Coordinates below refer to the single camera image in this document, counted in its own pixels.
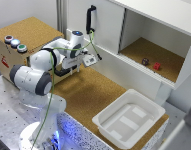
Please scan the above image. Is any green button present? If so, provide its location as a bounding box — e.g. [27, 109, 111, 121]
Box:
[16, 43, 28, 54]

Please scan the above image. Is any purple block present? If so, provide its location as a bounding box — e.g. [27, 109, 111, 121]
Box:
[141, 57, 150, 66]

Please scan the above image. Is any white cabinet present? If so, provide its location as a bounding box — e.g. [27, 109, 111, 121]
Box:
[65, 0, 191, 108]

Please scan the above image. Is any blue button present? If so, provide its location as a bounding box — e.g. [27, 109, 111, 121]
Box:
[10, 38, 22, 49]

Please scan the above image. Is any pink block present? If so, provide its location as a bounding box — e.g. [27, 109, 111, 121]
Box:
[152, 62, 162, 71]

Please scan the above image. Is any red button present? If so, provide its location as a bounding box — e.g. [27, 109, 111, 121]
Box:
[4, 34, 15, 45]

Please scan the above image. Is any black drawer handle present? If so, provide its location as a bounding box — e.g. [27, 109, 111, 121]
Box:
[55, 67, 79, 78]

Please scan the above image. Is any white sliding door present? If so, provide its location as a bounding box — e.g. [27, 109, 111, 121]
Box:
[66, 0, 126, 56]

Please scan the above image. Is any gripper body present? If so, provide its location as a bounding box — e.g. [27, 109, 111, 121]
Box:
[63, 55, 87, 70]

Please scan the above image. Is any wooden drawer box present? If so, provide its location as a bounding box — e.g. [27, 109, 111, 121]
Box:
[0, 16, 66, 86]

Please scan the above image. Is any white plastic box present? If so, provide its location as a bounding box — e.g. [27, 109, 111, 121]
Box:
[91, 88, 167, 150]

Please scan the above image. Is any black door handle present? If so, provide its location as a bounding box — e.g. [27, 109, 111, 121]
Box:
[85, 4, 97, 35]

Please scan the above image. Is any green cable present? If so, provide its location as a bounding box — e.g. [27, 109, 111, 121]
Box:
[29, 29, 103, 150]

